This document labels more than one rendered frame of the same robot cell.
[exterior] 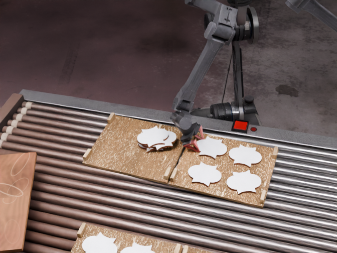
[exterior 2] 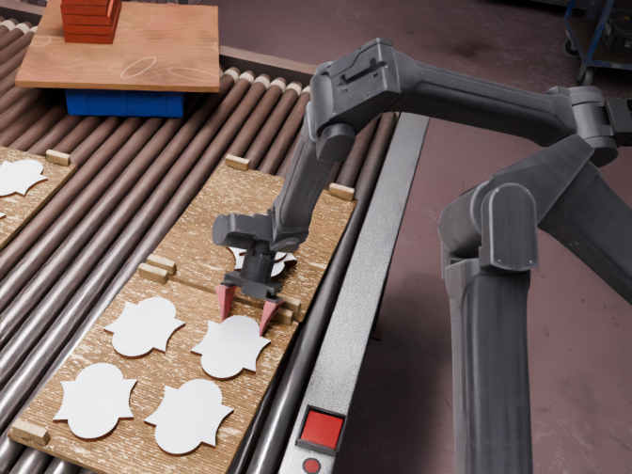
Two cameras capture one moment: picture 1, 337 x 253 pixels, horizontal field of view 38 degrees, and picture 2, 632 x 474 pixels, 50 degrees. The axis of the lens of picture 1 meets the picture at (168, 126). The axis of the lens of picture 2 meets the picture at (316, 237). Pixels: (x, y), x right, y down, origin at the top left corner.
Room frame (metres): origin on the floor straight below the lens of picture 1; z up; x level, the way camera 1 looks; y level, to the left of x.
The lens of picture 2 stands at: (1.62, -1.00, 1.93)
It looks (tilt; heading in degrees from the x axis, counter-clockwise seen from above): 41 degrees down; 82
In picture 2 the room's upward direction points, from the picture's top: 7 degrees clockwise
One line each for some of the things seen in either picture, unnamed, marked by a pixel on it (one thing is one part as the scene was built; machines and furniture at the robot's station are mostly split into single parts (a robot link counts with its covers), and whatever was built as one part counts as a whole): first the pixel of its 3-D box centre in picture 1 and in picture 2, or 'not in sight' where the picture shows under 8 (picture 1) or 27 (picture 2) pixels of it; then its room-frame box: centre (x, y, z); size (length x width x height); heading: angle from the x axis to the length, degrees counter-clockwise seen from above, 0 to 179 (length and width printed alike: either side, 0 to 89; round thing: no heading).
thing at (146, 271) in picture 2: (174, 174); (152, 273); (1.44, -0.01, 0.95); 0.06 x 0.02 x 0.03; 158
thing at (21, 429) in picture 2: (263, 196); (30, 432); (1.29, -0.37, 0.95); 0.06 x 0.02 x 0.03; 158
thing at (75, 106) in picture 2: not in sight; (130, 72); (1.28, 0.75, 0.97); 0.31 x 0.31 x 0.10; 3
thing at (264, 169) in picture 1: (225, 166); (167, 374); (1.49, -0.24, 0.93); 0.41 x 0.35 x 0.02; 68
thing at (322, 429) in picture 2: (240, 126); (322, 431); (1.76, -0.35, 0.92); 0.06 x 0.06 x 0.01; 72
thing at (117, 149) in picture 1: (138, 147); (258, 232); (1.65, 0.15, 0.93); 0.41 x 0.35 x 0.02; 69
